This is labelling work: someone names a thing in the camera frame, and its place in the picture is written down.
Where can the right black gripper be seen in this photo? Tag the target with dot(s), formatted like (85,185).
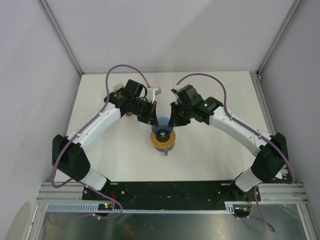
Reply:
(174,118)

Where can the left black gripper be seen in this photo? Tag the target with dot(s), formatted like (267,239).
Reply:
(151,117)

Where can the blue ribbed dripper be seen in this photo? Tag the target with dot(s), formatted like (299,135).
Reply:
(163,129)

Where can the wooden ring dripper stand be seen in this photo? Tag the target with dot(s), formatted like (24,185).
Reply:
(164,143)

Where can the glass coffee server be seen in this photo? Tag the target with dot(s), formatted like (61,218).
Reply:
(166,150)

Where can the orange coffee filter holder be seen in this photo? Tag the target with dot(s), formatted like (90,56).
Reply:
(118,88)

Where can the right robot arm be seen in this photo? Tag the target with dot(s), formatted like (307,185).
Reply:
(270,151)

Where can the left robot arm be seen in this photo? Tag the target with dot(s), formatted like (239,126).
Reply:
(69,152)

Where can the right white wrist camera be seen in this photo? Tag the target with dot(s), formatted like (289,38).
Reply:
(175,89)

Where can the right aluminium side rail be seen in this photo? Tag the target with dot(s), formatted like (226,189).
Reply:
(306,216)

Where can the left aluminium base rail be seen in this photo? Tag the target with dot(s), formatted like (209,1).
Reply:
(70,192)

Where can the right aluminium frame post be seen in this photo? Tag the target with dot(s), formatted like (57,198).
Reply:
(283,29)

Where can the aluminium frame post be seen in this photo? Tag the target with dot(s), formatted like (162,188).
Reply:
(45,7)
(283,29)

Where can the left aluminium frame post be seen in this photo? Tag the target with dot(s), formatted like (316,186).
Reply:
(45,7)

